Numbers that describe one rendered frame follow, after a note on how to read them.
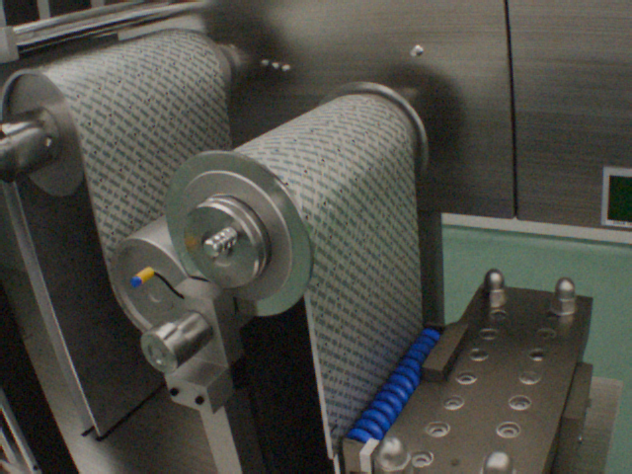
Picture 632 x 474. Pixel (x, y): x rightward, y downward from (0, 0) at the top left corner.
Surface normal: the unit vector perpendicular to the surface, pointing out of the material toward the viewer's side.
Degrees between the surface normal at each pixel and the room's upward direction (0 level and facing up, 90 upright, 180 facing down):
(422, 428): 0
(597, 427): 0
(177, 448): 0
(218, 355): 90
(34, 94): 90
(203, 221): 90
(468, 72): 90
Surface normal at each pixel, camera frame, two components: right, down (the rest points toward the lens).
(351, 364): 0.87, 0.10
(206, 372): -0.12, -0.91
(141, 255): -0.48, 0.41
